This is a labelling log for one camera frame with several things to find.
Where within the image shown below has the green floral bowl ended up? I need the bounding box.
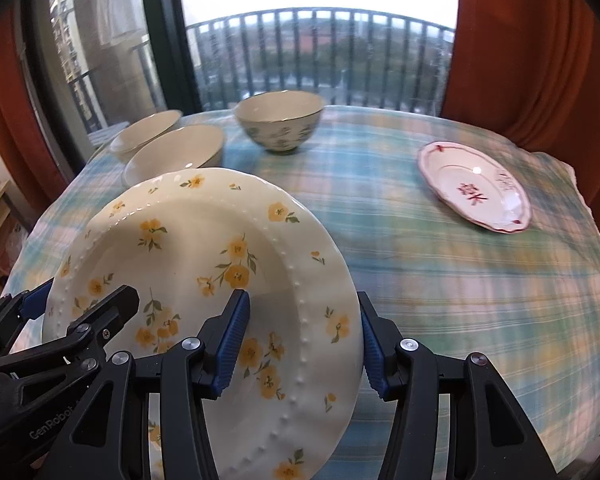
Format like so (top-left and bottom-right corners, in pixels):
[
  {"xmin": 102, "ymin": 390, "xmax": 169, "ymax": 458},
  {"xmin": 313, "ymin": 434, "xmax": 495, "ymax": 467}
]
[{"xmin": 234, "ymin": 90, "xmax": 325, "ymax": 155}]

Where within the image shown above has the plain cream bowl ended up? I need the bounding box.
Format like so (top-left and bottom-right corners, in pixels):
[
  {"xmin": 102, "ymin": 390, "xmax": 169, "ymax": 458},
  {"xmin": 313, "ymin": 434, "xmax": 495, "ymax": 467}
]
[
  {"xmin": 109, "ymin": 109, "xmax": 183, "ymax": 163},
  {"xmin": 121, "ymin": 124, "xmax": 226, "ymax": 188}
]

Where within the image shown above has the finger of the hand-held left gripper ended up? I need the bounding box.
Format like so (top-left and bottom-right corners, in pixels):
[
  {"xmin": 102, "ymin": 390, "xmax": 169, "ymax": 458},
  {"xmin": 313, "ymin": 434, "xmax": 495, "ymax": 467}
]
[
  {"xmin": 0, "ymin": 285, "xmax": 141, "ymax": 377},
  {"xmin": 0, "ymin": 280, "xmax": 55, "ymax": 362}
]

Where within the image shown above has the dark window frame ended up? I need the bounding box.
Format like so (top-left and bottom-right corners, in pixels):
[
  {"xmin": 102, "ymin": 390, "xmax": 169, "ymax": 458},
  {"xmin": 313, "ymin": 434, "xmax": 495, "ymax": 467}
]
[{"xmin": 20, "ymin": 0, "xmax": 203, "ymax": 166}]

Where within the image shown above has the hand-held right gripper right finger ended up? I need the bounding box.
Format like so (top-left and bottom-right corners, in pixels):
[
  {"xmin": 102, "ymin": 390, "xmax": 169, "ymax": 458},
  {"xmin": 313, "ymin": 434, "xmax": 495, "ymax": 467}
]
[{"xmin": 356, "ymin": 291, "xmax": 561, "ymax": 480}]

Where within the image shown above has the balcony railing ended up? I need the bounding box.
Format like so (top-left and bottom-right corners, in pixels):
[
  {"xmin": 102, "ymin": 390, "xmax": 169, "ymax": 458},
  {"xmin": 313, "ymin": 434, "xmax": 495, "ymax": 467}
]
[{"xmin": 67, "ymin": 7, "xmax": 456, "ymax": 131}]

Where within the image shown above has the white hanging cloth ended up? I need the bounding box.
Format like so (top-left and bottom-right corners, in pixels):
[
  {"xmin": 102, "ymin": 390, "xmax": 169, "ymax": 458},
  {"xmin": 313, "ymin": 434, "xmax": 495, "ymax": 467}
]
[{"xmin": 72, "ymin": 0, "xmax": 146, "ymax": 51}]

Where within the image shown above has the red pattern plate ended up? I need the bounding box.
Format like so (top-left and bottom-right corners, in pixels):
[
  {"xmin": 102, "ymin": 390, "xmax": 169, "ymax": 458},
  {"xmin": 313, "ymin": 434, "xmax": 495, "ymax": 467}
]
[{"xmin": 417, "ymin": 141, "xmax": 532, "ymax": 235}]

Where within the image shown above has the orange curtain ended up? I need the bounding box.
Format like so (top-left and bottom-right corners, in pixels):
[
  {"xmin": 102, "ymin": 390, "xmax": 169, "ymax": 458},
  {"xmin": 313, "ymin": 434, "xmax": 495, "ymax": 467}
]
[
  {"xmin": 440, "ymin": 0, "xmax": 600, "ymax": 233},
  {"xmin": 0, "ymin": 10, "xmax": 71, "ymax": 271}
]

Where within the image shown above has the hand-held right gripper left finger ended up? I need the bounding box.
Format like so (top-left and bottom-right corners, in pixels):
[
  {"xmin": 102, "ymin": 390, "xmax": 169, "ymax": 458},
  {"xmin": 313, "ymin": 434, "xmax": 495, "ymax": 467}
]
[{"xmin": 45, "ymin": 290, "xmax": 251, "ymax": 480}]

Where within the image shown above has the apartment building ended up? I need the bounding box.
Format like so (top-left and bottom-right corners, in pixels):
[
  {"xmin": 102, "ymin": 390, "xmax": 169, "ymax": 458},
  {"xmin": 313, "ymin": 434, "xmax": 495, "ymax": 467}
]
[{"xmin": 50, "ymin": 0, "xmax": 88, "ymax": 81}]

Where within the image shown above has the yellow flower plate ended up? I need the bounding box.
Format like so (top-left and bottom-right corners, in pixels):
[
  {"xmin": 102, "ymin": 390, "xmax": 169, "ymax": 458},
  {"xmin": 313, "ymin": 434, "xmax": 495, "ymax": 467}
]
[{"xmin": 41, "ymin": 167, "xmax": 365, "ymax": 480}]

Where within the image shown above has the plaid tablecloth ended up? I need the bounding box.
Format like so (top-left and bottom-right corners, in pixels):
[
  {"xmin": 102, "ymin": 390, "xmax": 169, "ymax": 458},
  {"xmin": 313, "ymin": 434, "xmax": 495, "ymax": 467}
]
[{"xmin": 0, "ymin": 105, "xmax": 600, "ymax": 476}]

